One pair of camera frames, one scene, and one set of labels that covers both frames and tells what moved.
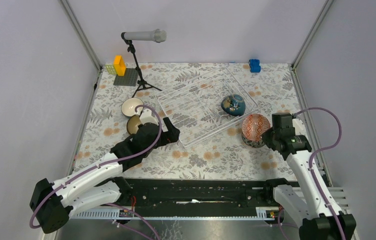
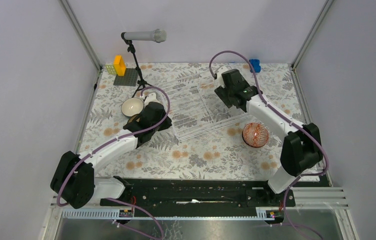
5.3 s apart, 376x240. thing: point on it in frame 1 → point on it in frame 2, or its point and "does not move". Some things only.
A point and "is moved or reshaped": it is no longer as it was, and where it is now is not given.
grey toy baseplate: x=130 y=79 does not move
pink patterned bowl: x=254 y=125 is moved or reshaped
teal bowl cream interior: x=128 y=107 does not move
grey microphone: x=159 y=35 does not move
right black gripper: x=268 y=142 → x=222 y=91
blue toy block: x=254 y=66 does not move
